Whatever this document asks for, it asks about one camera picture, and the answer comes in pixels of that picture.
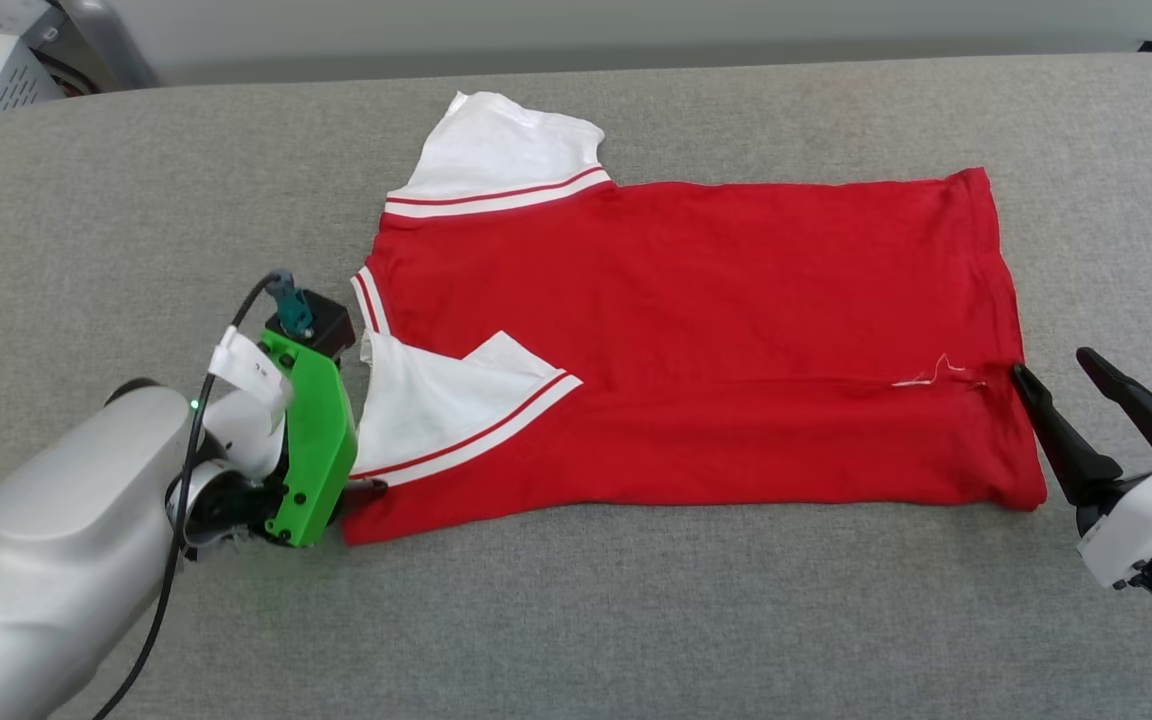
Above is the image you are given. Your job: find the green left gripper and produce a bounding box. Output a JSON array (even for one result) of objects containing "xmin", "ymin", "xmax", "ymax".
[{"xmin": 258, "ymin": 330, "xmax": 390, "ymax": 549}]

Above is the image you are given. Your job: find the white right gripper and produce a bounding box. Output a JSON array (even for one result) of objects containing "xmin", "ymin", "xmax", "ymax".
[{"xmin": 1010, "ymin": 346, "xmax": 1152, "ymax": 591}]

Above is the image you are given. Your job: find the red and white shirt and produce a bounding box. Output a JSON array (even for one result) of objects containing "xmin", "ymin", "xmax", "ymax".
[{"xmin": 341, "ymin": 90, "xmax": 1049, "ymax": 547}]

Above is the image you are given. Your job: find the grey metal partition foot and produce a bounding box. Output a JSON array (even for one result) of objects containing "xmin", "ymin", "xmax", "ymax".
[{"xmin": 56, "ymin": 0, "xmax": 159, "ymax": 93}]

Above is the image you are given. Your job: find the white partition panel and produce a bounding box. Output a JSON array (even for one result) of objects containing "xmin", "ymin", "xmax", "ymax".
[{"xmin": 106, "ymin": 0, "xmax": 1152, "ymax": 76}]

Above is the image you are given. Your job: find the white power strip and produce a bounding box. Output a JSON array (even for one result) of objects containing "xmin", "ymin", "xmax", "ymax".
[{"xmin": 0, "ymin": 0, "xmax": 65, "ymax": 37}]

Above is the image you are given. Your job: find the white cable label tag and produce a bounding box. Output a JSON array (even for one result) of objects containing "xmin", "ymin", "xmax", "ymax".
[{"xmin": 209, "ymin": 325, "xmax": 294, "ymax": 411}]

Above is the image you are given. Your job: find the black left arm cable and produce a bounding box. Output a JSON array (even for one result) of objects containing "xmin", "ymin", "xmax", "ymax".
[{"xmin": 91, "ymin": 270, "xmax": 287, "ymax": 720}]

